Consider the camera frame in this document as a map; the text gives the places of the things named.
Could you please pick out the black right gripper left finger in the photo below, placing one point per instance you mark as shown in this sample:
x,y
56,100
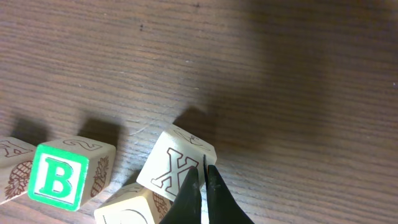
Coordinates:
x,y
186,208

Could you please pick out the green B letter block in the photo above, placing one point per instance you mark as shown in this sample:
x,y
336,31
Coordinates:
x,y
68,172

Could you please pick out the blue T letter block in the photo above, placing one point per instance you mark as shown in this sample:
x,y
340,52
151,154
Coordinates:
x,y
174,153

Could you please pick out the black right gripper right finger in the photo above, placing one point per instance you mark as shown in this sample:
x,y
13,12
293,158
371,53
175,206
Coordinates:
x,y
222,207

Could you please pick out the yellow O block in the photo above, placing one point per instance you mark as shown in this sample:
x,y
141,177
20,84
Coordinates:
x,y
134,204

